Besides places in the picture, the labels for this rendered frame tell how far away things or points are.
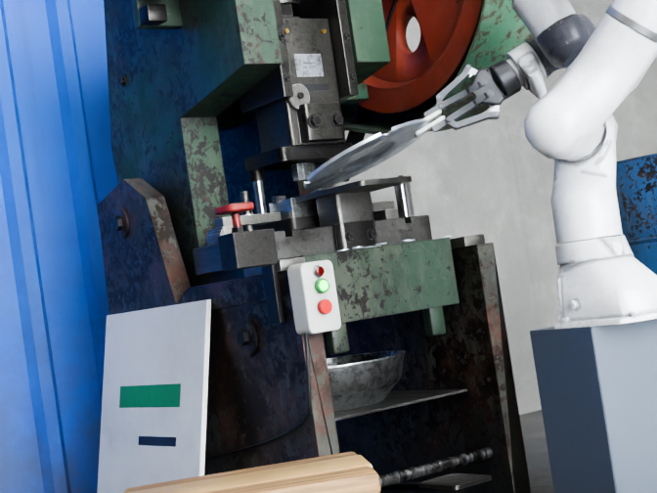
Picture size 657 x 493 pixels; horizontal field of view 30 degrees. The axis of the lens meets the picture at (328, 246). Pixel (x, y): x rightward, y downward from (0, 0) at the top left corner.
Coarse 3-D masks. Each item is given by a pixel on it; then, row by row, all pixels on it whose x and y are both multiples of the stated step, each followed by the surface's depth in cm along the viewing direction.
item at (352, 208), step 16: (320, 192) 259; (336, 192) 254; (352, 192) 261; (368, 192) 263; (320, 208) 263; (336, 208) 259; (352, 208) 260; (368, 208) 263; (320, 224) 264; (336, 224) 259; (352, 224) 260; (368, 224) 262; (336, 240) 259; (352, 240) 259; (368, 240) 262
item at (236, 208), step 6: (228, 204) 234; (234, 204) 234; (240, 204) 235; (246, 204) 236; (252, 204) 237; (216, 210) 238; (222, 210) 236; (228, 210) 234; (234, 210) 234; (240, 210) 235; (246, 210) 238; (234, 216) 237; (234, 222) 237; (240, 222) 237
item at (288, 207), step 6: (294, 198) 268; (270, 204) 274; (276, 204) 272; (282, 204) 270; (288, 204) 268; (294, 204) 268; (300, 204) 269; (306, 204) 270; (312, 204) 270; (270, 210) 275; (276, 210) 273; (282, 210) 271; (288, 210) 269; (294, 210) 268; (300, 210) 269; (306, 210) 269; (312, 210) 270; (282, 216) 271; (288, 216) 269; (294, 216) 268; (300, 216) 268
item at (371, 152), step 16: (400, 128) 243; (416, 128) 251; (368, 144) 242; (384, 144) 254; (400, 144) 258; (336, 160) 243; (352, 160) 254; (368, 160) 261; (384, 160) 268; (320, 176) 250; (336, 176) 259
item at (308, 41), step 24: (288, 24) 268; (312, 24) 272; (288, 48) 267; (312, 48) 271; (312, 72) 270; (312, 96) 270; (336, 96) 273; (264, 120) 273; (288, 120) 265; (312, 120) 264; (336, 120) 267; (264, 144) 274; (288, 144) 266; (312, 144) 268
